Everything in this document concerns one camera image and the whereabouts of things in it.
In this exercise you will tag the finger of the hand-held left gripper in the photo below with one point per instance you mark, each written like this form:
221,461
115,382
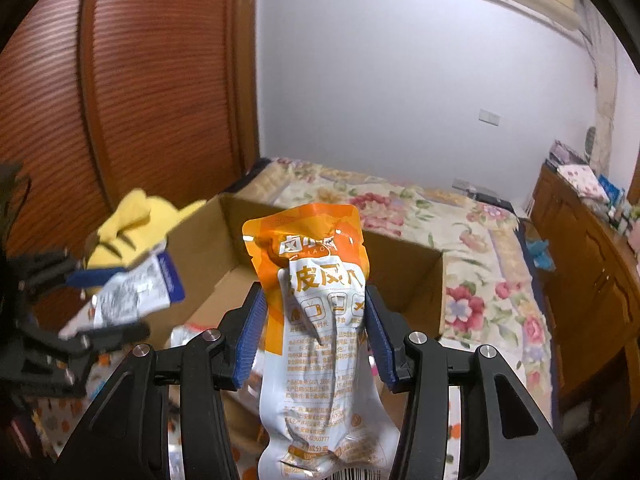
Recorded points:
115,335
85,277

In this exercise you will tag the white power strip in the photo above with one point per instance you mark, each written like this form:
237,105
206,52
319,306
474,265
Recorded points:
462,185

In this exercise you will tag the orange white snack packet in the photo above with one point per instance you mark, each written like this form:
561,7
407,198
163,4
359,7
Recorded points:
320,360

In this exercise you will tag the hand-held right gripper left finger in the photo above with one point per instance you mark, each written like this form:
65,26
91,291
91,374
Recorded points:
247,340

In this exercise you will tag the blue cloth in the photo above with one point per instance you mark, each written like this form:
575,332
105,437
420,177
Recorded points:
540,255

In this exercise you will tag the white wall socket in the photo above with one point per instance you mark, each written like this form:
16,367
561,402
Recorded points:
490,117

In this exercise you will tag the white blue snack packet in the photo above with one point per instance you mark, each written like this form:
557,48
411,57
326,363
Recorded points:
130,295

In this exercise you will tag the brown wooden cabinet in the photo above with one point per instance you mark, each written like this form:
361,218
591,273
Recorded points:
575,260

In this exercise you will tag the yellow plush toy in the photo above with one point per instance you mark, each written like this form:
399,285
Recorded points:
130,230

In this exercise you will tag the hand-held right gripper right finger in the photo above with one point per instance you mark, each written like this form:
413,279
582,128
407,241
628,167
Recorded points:
380,335

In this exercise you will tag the wrapped air conditioner pipe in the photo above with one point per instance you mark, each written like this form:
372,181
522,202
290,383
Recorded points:
602,110

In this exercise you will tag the folded floral cloth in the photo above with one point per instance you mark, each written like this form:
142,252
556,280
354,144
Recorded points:
582,180

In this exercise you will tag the brown wooden wardrobe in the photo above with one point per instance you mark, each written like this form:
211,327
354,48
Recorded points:
125,85

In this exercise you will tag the brown cardboard box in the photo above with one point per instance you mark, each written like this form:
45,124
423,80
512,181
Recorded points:
400,280

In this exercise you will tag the black flat device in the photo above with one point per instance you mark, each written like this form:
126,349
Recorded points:
492,201

